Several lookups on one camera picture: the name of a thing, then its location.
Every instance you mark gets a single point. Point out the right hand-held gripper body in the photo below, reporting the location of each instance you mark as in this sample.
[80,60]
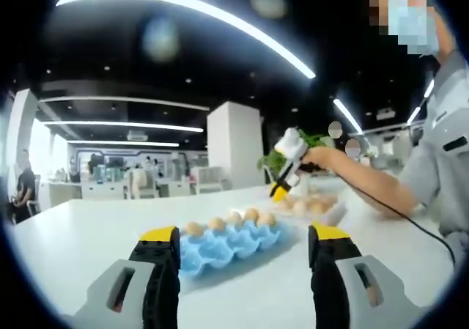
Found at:
[293,144]

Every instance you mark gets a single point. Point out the person's head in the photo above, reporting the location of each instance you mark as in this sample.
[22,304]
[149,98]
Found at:
[447,39]

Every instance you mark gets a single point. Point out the ceiling air conditioner unit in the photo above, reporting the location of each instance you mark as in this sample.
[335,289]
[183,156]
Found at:
[137,136]

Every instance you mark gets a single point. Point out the white table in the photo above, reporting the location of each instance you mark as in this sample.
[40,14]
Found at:
[238,299]

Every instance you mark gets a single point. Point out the person's right hand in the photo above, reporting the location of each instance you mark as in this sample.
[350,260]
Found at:
[326,158]

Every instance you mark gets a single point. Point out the white ceiling projector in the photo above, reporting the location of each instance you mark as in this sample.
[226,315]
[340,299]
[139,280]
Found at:
[386,115]

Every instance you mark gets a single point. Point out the green potted plant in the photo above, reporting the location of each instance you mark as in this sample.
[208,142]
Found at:
[273,160]

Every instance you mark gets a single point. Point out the blue egg tray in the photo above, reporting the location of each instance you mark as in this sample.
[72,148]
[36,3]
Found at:
[220,250]

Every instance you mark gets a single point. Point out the clear plastic egg container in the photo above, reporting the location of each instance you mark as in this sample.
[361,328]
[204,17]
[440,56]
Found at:
[335,215]

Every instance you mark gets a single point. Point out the single brown egg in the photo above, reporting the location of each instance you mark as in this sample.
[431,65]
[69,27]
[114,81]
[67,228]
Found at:
[216,223]
[193,228]
[235,218]
[251,214]
[266,219]

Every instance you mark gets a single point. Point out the white square pillar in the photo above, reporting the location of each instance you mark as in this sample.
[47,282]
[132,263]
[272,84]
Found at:
[234,142]
[22,124]

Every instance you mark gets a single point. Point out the white office chair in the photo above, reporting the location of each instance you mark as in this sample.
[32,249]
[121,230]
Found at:
[33,207]
[209,179]

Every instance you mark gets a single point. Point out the operator in grey shirt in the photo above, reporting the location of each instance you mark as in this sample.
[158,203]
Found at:
[439,168]

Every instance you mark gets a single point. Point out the long ceiling light strip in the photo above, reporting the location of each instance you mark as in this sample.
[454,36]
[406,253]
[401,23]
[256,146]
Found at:
[429,88]
[146,144]
[146,125]
[348,114]
[308,70]

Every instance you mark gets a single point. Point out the beige backed office chair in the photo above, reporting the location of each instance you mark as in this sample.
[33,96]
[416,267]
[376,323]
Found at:
[141,180]

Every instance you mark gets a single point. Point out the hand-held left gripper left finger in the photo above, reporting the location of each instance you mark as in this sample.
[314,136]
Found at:
[137,268]

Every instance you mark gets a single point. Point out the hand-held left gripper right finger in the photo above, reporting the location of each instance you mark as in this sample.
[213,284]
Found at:
[394,303]

